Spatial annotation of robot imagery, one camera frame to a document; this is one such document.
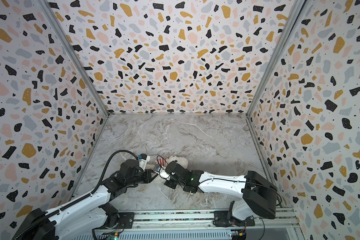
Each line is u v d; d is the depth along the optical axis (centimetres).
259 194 43
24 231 37
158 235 78
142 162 76
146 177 72
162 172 68
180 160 82
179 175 59
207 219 76
